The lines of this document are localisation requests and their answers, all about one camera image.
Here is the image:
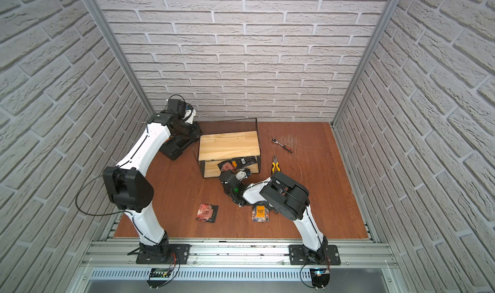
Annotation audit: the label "black tea bag shelf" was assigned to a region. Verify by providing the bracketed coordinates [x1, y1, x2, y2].
[233, 156, 257, 169]

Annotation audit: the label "red tea bag shelf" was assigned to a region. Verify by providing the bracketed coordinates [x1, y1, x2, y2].
[196, 204, 219, 223]

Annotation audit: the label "orange label tea bag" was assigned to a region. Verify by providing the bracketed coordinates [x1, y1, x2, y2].
[251, 205, 269, 223]

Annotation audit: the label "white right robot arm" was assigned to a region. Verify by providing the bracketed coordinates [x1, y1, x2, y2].
[219, 169, 327, 264]

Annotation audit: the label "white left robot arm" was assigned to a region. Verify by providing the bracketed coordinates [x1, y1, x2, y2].
[103, 109, 201, 247]

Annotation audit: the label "left controller board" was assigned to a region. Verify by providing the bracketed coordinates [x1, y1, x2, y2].
[147, 268, 177, 289]

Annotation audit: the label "controller board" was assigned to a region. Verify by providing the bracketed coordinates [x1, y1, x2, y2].
[309, 268, 331, 290]
[147, 268, 177, 289]

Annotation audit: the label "right controller board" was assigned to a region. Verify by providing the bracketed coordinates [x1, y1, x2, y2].
[309, 268, 331, 290]

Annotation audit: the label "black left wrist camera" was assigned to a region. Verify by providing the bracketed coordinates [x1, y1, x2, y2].
[164, 98, 188, 120]

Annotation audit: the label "wooden two-tier wire shelf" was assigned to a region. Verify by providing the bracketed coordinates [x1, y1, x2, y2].
[197, 118, 261, 178]

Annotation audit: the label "yellow handled pliers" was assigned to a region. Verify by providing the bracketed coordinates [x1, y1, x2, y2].
[271, 155, 281, 174]

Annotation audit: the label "red handled ratchet wrench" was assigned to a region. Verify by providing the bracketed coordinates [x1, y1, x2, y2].
[271, 136, 293, 153]

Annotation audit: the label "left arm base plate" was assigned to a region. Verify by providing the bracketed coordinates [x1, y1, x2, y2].
[136, 243, 191, 265]

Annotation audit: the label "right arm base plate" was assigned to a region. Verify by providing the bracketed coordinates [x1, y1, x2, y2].
[288, 244, 341, 266]

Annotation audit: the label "aluminium mounting rail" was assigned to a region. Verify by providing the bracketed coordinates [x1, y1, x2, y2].
[81, 238, 398, 268]

